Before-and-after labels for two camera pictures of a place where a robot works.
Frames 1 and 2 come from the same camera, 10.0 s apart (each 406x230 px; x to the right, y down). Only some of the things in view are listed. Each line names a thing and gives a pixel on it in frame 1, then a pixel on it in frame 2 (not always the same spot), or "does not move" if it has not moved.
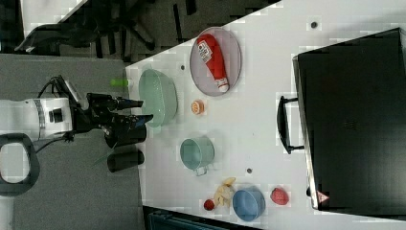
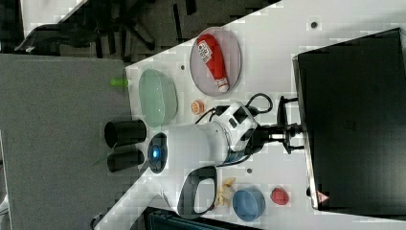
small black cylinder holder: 121,159 does not move
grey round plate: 230,50 does not move
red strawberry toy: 279,196 does not move
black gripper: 99,111 -> 282,131
